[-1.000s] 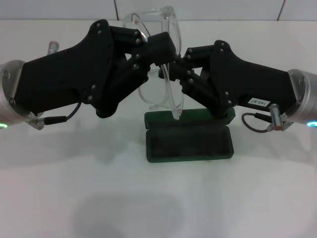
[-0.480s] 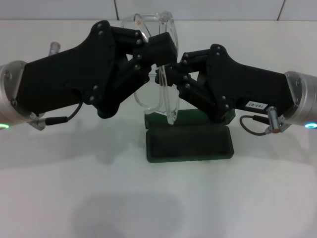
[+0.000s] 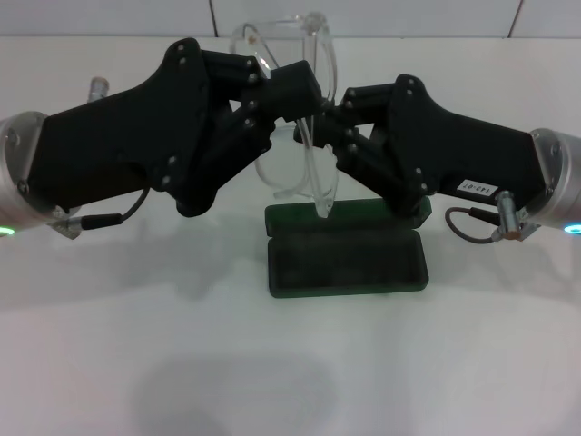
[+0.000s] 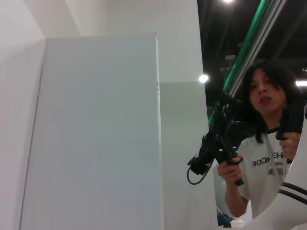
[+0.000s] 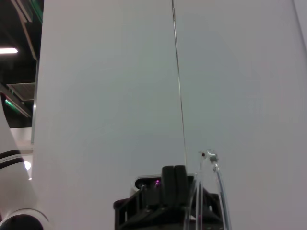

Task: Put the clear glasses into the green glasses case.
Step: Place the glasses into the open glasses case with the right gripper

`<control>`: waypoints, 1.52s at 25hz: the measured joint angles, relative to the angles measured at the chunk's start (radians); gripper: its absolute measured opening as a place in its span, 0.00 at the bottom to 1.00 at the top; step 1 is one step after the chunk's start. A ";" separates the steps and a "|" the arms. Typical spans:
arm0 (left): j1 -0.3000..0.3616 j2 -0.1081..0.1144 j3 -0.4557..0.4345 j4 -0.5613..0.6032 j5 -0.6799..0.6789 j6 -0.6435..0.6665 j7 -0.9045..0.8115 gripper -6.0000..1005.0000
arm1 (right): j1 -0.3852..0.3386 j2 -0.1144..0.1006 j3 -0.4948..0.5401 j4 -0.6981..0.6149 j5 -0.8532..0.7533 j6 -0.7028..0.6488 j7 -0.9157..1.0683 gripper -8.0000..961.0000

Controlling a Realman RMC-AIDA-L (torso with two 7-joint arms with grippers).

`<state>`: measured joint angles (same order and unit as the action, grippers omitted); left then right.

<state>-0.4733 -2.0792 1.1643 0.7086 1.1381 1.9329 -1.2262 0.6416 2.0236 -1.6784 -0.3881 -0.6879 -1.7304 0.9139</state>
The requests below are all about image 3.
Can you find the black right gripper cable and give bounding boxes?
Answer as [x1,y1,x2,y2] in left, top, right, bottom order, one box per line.
[444,206,500,245]

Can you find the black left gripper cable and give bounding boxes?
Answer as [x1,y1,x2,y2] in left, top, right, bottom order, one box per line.
[56,187,152,238]

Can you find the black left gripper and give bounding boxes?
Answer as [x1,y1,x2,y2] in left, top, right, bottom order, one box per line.
[26,38,322,218]

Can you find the green glasses case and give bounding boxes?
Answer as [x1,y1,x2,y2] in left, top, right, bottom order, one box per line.
[264,197,431,300]

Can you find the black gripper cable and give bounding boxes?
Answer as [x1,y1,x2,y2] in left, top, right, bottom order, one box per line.
[444,206,500,245]
[56,187,152,238]

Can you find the clear white glasses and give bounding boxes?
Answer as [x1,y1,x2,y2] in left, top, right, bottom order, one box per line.
[228,12,340,220]

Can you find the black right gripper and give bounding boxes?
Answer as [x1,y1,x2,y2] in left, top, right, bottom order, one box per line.
[293,74,546,214]

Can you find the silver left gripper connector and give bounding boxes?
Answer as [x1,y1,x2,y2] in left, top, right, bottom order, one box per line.
[87,77,111,102]

